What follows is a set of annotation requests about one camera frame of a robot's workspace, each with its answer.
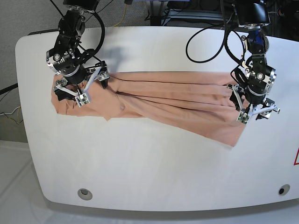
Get table grommet hole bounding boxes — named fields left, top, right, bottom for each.
left=78, top=189, right=93, bottom=201
left=278, top=184, right=290, bottom=196

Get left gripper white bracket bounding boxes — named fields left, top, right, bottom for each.
left=227, top=84, right=280, bottom=120

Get black cable on carpet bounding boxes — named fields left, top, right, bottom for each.
left=81, top=0, right=117, bottom=26

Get black bar table edge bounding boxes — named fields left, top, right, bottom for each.
left=28, top=29, right=58, bottom=35

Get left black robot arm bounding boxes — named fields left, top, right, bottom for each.
left=220, top=0, right=280, bottom=124

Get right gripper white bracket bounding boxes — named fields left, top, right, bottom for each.
left=53, top=61, right=110, bottom=101

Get yellow cable on floor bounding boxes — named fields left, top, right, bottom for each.
left=112, top=0, right=128, bottom=28

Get black metal equipment frame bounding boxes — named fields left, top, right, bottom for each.
left=145, top=0, right=299, bottom=41

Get peach orange T-shirt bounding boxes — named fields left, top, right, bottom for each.
left=51, top=71, right=245, bottom=146

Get white cable on floor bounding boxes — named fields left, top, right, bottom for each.
left=0, top=106, right=21, bottom=117

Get black table leg left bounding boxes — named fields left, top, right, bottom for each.
left=0, top=83, right=18, bottom=95

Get red triangle sticker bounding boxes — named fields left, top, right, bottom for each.
left=294, top=149, right=299, bottom=165

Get left table grommet hole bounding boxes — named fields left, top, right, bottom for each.
left=78, top=189, right=93, bottom=201

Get right table grommet hole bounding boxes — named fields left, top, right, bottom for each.
left=278, top=184, right=290, bottom=196

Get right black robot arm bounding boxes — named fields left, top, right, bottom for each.
left=46, top=0, right=109, bottom=106

